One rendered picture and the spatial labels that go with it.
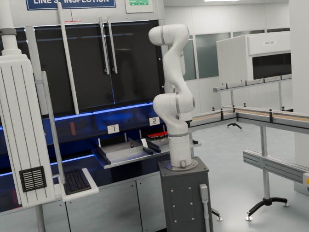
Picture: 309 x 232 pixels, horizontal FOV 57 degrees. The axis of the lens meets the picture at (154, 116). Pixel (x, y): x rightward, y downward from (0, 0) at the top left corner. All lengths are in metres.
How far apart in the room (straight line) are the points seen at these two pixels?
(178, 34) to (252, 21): 7.45
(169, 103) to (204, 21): 6.59
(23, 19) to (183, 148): 1.33
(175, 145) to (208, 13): 6.76
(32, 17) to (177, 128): 1.21
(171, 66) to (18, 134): 0.86
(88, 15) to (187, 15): 5.81
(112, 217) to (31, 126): 1.13
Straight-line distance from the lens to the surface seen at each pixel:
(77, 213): 2.30
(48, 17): 2.13
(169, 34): 1.60
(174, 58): 1.57
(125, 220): 2.42
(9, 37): 1.77
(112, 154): 1.93
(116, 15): 2.21
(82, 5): 2.17
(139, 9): 2.26
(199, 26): 7.92
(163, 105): 1.53
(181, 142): 1.57
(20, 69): 1.53
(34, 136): 1.56
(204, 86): 7.88
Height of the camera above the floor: 1.42
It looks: 9 degrees down
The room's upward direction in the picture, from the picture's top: 7 degrees counter-clockwise
